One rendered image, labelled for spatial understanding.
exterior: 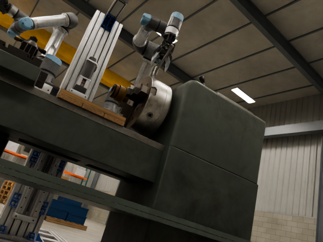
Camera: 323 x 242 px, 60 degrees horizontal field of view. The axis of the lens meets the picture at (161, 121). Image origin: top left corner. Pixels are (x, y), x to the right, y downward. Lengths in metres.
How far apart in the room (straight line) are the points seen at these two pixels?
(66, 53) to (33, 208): 10.86
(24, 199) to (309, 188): 11.10
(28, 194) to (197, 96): 1.23
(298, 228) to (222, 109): 10.61
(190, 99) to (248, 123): 0.41
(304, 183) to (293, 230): 1.83
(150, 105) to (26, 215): 1.08
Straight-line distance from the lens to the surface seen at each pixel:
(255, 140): 1.69
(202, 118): 1.44
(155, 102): 1.38
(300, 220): 12.00
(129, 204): 1.11
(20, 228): 2.10
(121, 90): 1.45
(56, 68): 2.08
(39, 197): 2.02
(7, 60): 1.17
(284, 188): 12.65
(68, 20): 2.25
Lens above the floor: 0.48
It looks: 21 degrees up
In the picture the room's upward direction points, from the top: 16 degrees clockwise
